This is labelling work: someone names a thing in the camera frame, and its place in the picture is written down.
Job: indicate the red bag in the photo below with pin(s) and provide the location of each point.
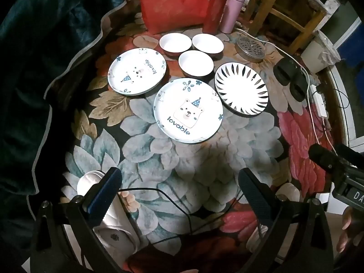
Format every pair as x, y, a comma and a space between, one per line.
173, 2

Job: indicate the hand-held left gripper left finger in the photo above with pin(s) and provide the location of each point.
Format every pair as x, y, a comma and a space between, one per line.
106, 193

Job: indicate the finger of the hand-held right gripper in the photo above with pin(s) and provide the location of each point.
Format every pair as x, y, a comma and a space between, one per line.
345, 150
321, 155

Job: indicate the white bear print plate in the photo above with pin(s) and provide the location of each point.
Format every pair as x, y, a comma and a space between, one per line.
136, 72
187, 111

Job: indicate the red white bowl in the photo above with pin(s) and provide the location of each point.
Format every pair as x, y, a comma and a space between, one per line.
195, 62
207, 43
175, 42

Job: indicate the wooden chair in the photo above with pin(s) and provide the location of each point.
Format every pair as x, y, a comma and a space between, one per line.
284, 14

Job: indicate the round perforated metal tin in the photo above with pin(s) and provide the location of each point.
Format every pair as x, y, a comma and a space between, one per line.
250, 48

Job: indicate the red thermos bottle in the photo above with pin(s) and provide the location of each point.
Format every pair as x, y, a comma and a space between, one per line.
213, 11

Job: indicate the person's right hand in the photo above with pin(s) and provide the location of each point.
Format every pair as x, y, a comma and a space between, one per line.
351, 230

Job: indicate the pink thermos bottle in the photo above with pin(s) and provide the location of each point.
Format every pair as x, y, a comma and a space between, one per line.
231, 11

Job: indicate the black slipper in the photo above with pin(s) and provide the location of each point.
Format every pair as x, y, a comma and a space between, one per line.
298, 88
284, 71

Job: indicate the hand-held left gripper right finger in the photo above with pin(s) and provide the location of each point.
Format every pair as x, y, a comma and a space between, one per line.
256, 199

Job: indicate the white power strip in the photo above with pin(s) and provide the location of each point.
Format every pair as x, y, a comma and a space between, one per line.
320, 103

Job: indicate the white bucket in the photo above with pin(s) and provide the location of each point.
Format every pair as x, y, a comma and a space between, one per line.
315, 54

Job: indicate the black striped white plate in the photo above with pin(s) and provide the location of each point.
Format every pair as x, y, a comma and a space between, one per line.
241, 91

